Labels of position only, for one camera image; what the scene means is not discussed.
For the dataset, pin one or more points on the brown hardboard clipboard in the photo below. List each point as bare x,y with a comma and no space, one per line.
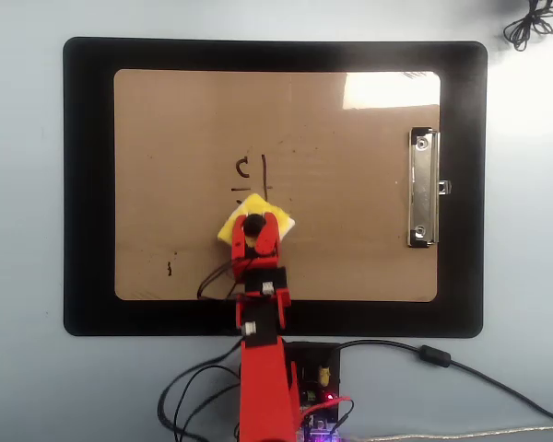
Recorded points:
350,184

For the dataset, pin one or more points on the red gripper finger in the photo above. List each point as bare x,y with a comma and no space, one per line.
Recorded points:
238,239
267,241

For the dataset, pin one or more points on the black rectangular desk mat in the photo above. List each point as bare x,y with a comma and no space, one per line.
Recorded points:
87,184

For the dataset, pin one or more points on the yellow sponge with black knob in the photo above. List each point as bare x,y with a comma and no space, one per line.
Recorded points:
258,203

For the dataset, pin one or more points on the black robot base with electronics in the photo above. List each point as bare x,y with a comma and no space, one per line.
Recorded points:
325,359

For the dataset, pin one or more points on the silver metal clipboard clip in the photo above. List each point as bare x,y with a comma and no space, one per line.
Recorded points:
421,193

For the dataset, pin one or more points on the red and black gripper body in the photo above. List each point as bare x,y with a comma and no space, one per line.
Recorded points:
262,276

